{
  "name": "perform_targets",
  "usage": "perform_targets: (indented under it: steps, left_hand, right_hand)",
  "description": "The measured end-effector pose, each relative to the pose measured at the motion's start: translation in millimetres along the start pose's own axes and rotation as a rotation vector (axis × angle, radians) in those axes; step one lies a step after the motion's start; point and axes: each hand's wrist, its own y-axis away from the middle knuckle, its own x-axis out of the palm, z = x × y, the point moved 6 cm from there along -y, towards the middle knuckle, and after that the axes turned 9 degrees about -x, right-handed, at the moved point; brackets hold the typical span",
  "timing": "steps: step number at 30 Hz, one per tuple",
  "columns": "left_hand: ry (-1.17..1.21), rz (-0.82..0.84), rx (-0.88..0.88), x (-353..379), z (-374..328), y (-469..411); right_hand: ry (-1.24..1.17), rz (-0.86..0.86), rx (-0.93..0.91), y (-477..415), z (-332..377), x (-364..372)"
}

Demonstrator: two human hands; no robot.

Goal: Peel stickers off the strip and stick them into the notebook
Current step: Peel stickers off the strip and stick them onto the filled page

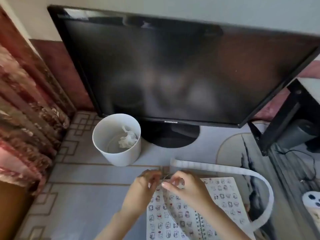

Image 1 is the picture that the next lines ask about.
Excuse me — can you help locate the person's right hand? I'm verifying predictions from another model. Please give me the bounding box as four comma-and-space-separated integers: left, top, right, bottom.
162, 171, 217, 216

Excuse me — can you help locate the person's left hand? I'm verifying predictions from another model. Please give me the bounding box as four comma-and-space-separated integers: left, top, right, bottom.
122, 169, 163, 217

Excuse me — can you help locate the cream spiral notebook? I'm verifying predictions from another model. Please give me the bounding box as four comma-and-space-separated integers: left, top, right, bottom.
146, 177, 253, 240

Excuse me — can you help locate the white sticker strip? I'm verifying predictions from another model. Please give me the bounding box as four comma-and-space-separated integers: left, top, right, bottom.
170, 158, 275, 233

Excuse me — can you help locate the white plastic waste bin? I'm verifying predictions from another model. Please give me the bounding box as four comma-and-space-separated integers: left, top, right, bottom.
92, 113, 142, 167

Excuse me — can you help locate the grey patterned desk mat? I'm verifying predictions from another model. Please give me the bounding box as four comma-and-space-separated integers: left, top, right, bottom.
15, 111, 320, 240

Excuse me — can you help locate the crumpled white tissue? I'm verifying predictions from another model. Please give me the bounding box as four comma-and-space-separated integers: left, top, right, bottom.
118, 124, 138, 149

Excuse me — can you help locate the black computer monitor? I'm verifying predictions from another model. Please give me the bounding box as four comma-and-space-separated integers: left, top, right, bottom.
47, 5, 320, 149

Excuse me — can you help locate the grey cylindrical speaker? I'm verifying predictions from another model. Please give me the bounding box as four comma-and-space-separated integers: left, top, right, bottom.
276, 119, 319, 149

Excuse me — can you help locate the white labelled VR controller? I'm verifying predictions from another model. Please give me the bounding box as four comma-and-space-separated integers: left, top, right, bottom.
302, 191, 320, 223

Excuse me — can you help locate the brown floral curtain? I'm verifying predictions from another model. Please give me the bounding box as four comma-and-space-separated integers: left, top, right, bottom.
0, 5, 77, 195

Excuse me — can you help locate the black shelf frame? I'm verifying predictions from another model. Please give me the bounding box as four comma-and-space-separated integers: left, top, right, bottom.
247, 78, 320, 157

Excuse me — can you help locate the black cable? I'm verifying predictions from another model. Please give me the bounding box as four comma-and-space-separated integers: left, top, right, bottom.
275, 145, 317, 183

